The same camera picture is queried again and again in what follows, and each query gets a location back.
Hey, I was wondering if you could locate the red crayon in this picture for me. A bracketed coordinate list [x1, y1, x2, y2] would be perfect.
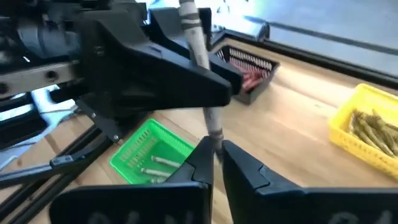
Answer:
[241, 77, 265, 93]
[241, 70, 265, 86]

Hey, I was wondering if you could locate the black plastic basket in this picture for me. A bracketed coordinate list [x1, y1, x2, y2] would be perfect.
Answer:
[213, 43, 280, 106]

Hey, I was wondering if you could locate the yellow plastic basket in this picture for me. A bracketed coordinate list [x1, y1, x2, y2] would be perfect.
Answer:
[328, 82, 398, 181]

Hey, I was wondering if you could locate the yellow crayon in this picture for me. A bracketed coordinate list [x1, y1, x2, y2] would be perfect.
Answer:
[377, 124, 398, 156]
[357, 116, 395, 157]
[369, 108, 398, 141]
[350, 124, 382, 152]

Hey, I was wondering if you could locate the green plastic basket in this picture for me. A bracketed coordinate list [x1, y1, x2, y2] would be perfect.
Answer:
[108, 118, 196, 186]

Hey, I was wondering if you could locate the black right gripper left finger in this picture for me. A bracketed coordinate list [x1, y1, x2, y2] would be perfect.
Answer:
[49, 136, 216, 224]

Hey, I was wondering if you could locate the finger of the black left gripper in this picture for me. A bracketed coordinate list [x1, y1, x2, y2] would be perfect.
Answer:
[148, 6, 244, 95]
[80, 9, 233, 118]

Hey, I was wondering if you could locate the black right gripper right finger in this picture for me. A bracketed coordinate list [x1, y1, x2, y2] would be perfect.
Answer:
[221, 139, 398, 224]

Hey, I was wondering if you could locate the grey crayon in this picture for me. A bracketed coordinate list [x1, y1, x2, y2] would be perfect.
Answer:
[150, 155, 183, 169]
[178, 0, 225, 159]
[139, 167, 172, 179]
[148, 176, 169, 185]

